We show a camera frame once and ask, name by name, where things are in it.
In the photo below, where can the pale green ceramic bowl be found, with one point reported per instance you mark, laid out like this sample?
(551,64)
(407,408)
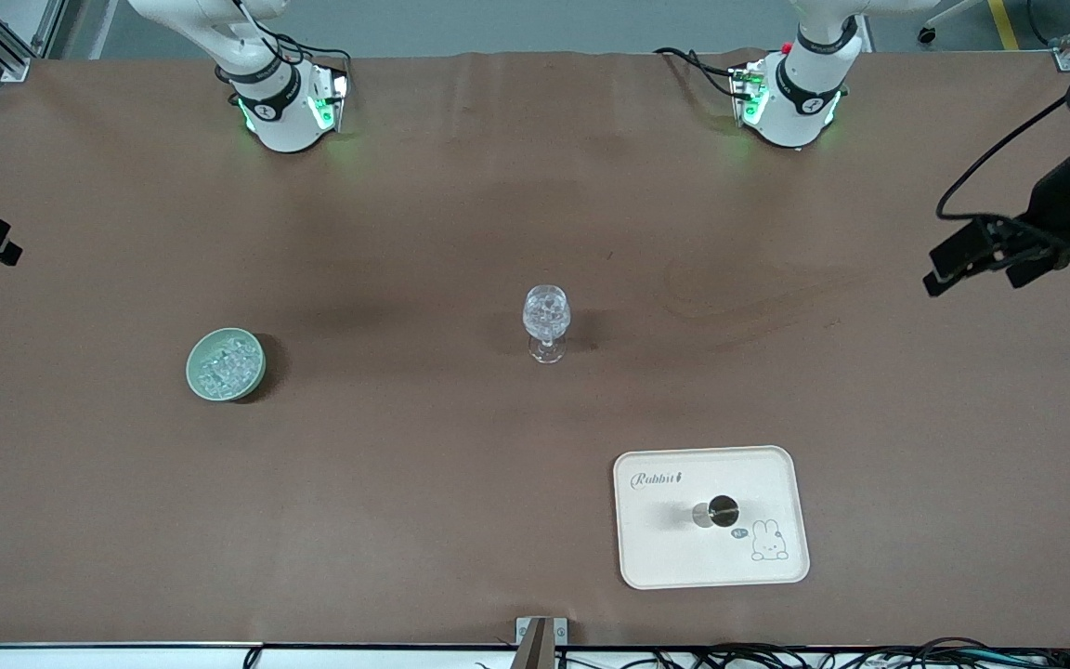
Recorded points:
(193,372)

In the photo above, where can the cream rabbit print tray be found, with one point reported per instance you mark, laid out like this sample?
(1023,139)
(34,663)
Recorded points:
(674,557)

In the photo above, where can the brown table cover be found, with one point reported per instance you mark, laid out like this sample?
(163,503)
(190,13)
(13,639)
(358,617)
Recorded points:
(405,232)

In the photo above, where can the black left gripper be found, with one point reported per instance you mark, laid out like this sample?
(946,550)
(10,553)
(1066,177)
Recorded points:
(1059,206)

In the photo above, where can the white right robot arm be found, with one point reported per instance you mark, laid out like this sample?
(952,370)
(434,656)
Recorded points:
(280,121)

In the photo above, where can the grey metal edge bracket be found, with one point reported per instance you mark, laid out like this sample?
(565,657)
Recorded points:
(541,634)

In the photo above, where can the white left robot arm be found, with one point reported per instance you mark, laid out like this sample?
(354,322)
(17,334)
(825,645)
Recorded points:
(800,116)

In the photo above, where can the clear ice cube heap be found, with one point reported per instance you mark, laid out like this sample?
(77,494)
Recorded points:
(225,364)

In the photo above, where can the silver metal jigger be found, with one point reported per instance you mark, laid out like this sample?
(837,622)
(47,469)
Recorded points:
(716,511)

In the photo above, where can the white wheeled chair leg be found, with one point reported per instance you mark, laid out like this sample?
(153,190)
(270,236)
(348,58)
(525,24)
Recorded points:
(927,35)

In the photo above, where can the clear stemmed wine glass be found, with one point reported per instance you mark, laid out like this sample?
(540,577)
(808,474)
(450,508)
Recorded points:
(546,314)

